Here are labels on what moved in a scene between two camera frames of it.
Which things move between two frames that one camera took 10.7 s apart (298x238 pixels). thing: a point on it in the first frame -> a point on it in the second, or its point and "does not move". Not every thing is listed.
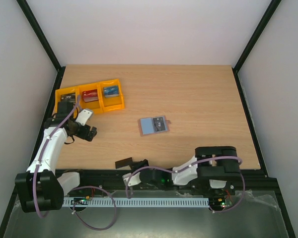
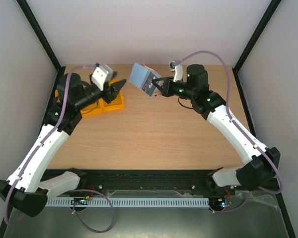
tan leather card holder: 146,125 -> 142,76
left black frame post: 40,35 does not move
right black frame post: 253,40 does not move
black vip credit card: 159,124 -> 149,87
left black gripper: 84,134 -> 111,94
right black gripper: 134,165 -> 167,87
